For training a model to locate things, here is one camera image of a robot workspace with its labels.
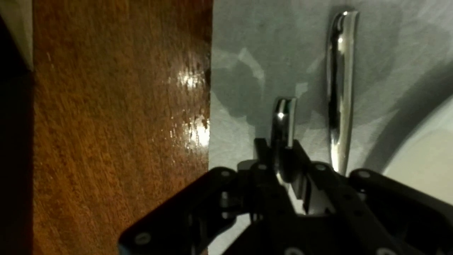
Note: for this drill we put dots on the silver spoon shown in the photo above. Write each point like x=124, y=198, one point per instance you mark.
x=341, y=94

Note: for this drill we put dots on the silver fork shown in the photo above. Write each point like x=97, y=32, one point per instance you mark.
x=283, y=121

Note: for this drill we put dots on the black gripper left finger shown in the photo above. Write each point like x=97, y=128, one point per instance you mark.
x=188, y=203

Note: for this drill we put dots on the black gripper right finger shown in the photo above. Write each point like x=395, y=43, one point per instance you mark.
x=376, y=208

